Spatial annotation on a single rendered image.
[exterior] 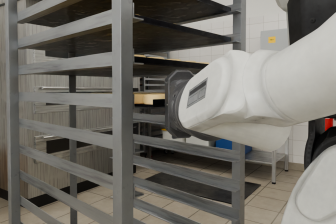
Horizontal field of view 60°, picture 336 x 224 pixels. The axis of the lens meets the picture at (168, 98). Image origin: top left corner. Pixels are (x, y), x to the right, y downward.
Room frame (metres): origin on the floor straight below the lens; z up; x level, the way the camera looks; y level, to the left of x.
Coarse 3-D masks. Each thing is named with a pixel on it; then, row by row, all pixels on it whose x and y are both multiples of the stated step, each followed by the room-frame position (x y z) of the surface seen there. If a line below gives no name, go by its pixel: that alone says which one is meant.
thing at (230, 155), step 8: (136, 136) 1.21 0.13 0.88; (144, 136) 1.18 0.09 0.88; (144, 144) 1.14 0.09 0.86; (152, 144) 1.13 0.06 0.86; (160, 144) 1.11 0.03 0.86; (168, 144) 1.09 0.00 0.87; (176, 144) 1.06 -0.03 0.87; (184, 144) 1.03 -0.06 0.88; (192, 144) 1.01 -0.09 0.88; (184, 152) 1.00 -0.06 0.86; (192, 152) 0.99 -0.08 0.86; (200, 152) 0.98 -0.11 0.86; (208, 152) 0.96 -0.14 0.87; (216, 152) 0.94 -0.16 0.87; (224, 152) 0.92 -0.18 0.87; (232, 152) 0.90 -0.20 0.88; (232, 160) 0.88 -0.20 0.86
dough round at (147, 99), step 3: (144, 96) 0.60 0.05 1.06; (147, 96) 0.59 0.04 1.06; (150, 96) 0.59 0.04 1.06; (153, 96) 0.59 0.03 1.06; (156, 96) 0.59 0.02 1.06; (159, 96) 0.59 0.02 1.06; (162, 96) 0.60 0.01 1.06; (144, 99) 0.60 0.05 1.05; (147, 99) 0.59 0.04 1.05; (150, 99) 0.59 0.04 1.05; (144, 102) 0.60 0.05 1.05; (147, 102) 0.59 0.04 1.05; (150, 102) 0.59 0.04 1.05
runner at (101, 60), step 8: (80, 56) 0.71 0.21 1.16; (88, 56) 0.69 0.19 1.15; (96, 56) 0.67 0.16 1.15; (104, 56) 0.64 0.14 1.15; (32, 64) 0.91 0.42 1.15; (40, 64) 0.87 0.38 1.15; (48, 64) 0.84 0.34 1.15; (56, 64) 0.80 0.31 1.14; (64, 64) 0.77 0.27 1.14; (72, 64) 0.74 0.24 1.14; (80, 64) 0.71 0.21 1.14; (88, 64) 0.69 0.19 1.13; (96, 64) 0.67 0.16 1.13; (104, 64) 0.64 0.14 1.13; (136, 64) 0.60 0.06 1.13; (24, 72) 0.96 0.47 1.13; (32, 72) 0.91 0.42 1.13; (40, 72) 0.89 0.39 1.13; (48, 72) 0.89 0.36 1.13
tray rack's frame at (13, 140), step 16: (16, 0) 1.00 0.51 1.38; (16, 16) 1.00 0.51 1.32; (16, 32) 0.99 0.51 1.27; (16, 48) 0.99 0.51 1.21; (16, 64) 0.99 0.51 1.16; (16, 80) 0.99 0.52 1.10; (16, 96) 0.99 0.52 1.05; (16, 112) 0.99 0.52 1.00; (16, 128) 0.99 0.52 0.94; (16, 144) 0.99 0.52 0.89; (16, 160) 0.99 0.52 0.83; (16, 176) 0.99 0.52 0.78; (16, 192) 0.99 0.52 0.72; (16, 208) 0.99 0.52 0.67
